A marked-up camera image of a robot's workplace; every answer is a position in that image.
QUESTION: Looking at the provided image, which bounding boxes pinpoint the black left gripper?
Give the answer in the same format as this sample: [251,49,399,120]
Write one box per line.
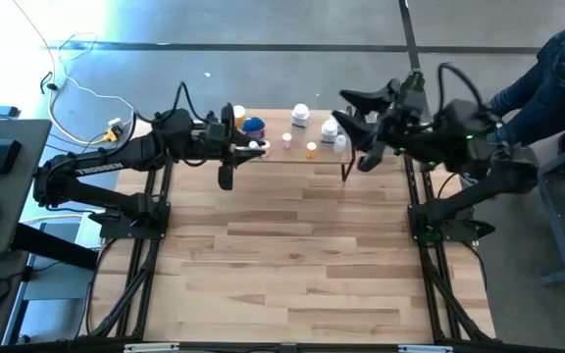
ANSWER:
[197,101,268,192]

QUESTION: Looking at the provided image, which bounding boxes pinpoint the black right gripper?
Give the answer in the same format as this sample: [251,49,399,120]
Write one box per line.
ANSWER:
[331,72,435,174]

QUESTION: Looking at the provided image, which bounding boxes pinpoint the Tums bottle blue cap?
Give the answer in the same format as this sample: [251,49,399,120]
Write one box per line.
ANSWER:
[241,116,267,142]

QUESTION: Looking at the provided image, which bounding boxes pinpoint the tall white pill bottle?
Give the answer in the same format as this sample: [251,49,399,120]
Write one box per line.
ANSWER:
[320,119,340,144]

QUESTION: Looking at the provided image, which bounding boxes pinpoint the short white pill bottle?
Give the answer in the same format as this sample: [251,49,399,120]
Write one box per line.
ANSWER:
[290,102,311,128]

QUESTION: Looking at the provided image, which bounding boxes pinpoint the wooden shelf black metal legs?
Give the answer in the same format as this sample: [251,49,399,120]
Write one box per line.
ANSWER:
[220,101,357,183]

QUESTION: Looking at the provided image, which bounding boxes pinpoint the person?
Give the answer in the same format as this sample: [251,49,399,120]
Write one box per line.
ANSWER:
[488,14,565,148]

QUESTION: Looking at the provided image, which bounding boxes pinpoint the white box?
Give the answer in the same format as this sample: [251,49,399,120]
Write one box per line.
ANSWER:
[75,208,105,250]

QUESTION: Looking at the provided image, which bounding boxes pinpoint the black desk beam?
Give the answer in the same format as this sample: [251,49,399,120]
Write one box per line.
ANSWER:
[11,223,100,272]

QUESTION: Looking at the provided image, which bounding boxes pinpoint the blue-grey metal stand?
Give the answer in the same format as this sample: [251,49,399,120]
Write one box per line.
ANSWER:
[509,141,565,288]

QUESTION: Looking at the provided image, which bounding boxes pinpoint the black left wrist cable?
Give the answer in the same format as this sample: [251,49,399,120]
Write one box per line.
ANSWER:
[129,80,215,129]

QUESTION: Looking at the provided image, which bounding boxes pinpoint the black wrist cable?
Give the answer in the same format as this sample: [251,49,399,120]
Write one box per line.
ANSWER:
[437,62,490,115]
[129,80,215,129]

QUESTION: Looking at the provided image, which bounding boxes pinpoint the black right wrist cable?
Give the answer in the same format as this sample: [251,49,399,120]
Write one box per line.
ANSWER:
[437,62,490,115]

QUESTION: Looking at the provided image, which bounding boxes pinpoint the white floor cable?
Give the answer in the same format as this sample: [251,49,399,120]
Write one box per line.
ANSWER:
[46,31,139,148]

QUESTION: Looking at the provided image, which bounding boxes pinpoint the yellow floor cable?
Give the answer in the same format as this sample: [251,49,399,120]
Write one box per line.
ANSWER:
[10,0,117,146]

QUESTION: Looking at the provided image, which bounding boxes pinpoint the short black floor cable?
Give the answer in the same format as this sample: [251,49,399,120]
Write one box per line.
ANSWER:
[39,71,62,95]

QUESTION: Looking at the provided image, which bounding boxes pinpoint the silver aluminium bracket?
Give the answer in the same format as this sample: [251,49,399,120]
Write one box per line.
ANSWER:
[397,344,454,353]
[123,342,180,353]

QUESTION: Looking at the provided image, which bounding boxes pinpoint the black aluminium rig frame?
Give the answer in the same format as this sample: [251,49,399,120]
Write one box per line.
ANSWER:
[78,105,498,353]

